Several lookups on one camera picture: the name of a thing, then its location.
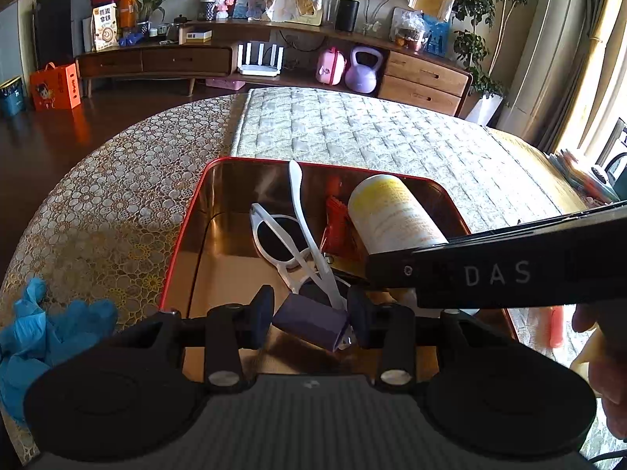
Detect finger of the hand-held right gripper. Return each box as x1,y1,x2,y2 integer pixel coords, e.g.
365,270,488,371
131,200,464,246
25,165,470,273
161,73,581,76
366,241,450,289

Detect black speaker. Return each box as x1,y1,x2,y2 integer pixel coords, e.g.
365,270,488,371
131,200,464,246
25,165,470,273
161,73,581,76
335,0,360,33

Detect blue rubber glove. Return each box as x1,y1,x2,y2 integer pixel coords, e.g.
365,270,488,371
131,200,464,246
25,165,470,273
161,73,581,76
0,277,118,424

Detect patterned lace tablecloth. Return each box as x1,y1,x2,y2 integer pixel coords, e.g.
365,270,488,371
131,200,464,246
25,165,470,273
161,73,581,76
0,90,256,466

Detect red snack packet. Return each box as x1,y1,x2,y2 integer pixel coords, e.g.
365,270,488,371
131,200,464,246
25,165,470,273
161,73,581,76
319,195,366,275

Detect cream yellow box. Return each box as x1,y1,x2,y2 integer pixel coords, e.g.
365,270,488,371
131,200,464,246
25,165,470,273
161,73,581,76
289,10,324,27

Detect orange gift box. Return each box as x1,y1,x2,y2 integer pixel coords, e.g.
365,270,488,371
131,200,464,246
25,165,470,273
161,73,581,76
29,63,82,111

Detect white yellow bottle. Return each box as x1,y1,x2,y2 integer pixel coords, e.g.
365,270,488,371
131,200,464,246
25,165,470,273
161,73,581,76
347,174,449,285

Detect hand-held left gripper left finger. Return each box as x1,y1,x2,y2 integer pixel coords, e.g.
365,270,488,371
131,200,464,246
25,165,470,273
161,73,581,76
115,284,276,395

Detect stack of books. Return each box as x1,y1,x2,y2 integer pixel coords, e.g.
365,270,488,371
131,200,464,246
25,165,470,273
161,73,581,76
546,149,620,204

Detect beige curtain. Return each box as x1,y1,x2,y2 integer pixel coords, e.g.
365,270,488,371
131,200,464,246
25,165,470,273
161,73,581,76
539,0,627,155

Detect white yellow flat box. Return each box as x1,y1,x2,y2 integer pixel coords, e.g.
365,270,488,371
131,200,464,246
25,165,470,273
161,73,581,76
179,28,214,45

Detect yellow table runner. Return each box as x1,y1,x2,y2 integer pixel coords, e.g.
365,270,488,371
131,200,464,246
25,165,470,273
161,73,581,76
490,127,604,217

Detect black fridge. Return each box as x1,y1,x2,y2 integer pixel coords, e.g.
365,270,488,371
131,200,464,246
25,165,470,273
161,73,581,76
32,0,106,69

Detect white router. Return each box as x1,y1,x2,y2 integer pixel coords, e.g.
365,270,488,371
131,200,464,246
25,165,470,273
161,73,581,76
236,42,285,76

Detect red orange gift bag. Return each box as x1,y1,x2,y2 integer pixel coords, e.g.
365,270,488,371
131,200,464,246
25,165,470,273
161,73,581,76
91,0,138,30

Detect standing air conditioner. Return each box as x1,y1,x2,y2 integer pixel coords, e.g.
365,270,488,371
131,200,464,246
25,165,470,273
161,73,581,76
497,0,586,128

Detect tall potted tree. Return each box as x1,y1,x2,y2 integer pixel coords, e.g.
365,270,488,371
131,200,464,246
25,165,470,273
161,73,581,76
451,0,542,125

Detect pink flat box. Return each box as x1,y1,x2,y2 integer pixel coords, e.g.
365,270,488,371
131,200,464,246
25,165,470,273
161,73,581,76
206,76,246,91

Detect wooden television cabinet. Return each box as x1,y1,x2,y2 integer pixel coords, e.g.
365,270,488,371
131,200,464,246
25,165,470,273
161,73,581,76
76,20,473,118

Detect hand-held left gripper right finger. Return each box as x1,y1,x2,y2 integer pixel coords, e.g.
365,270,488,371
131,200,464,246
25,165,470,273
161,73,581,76
346,285,520,395

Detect small purple box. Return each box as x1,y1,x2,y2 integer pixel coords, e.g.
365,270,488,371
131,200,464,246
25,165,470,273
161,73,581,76
272,294,351,353

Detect blue paper bag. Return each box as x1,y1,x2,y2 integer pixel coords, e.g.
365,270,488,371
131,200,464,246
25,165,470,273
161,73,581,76
424,14,451,57

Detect white coffee bag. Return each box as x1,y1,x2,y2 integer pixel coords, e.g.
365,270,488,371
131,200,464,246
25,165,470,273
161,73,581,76
93,2,120,52

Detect pale quilted mat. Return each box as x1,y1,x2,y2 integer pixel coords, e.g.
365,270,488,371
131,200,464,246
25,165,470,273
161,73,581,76
230,87,605,402

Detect purple kettlebell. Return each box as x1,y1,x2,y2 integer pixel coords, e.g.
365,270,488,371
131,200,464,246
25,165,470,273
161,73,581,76
344,46,384,94

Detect blue tin bucket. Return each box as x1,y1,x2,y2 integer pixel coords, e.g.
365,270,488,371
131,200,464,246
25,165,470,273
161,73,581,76
0,76,25,117

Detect pink toy suitcase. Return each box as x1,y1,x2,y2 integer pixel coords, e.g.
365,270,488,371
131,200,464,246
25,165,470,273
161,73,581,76
316,46,348,86

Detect clear plastic bag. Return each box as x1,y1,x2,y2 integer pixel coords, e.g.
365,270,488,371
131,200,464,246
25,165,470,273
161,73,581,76
392,7,429,52

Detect person's right hand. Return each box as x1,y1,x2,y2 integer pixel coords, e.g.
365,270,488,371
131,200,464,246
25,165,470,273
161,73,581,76
571,302,627,444

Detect pink plastic tube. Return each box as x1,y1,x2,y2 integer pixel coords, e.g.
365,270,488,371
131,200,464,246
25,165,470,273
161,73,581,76
549,305,565,348

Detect small potted plant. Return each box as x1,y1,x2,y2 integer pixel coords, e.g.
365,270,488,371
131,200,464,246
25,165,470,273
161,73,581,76
132,0,170,35

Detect white sunglasses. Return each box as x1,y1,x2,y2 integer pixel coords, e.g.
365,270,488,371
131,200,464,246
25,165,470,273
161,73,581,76
249,159,353,311

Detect red tin box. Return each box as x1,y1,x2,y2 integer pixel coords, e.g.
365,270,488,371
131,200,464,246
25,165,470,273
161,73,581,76
159,155,520,387

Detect light wooden drawer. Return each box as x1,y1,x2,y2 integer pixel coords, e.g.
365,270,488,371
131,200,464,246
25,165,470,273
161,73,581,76
387,51,471,97
379,76,464,117

